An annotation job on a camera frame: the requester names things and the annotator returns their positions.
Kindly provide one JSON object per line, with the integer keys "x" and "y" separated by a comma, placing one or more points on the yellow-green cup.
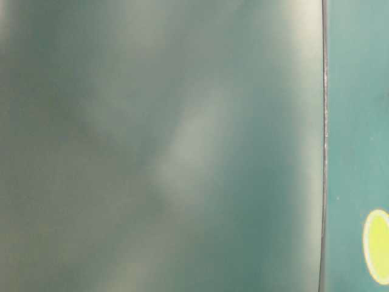
{"x": 375, "y": 245}

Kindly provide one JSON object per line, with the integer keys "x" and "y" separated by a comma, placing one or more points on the blurry dark green panel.
{"x": 161, "y": 145}

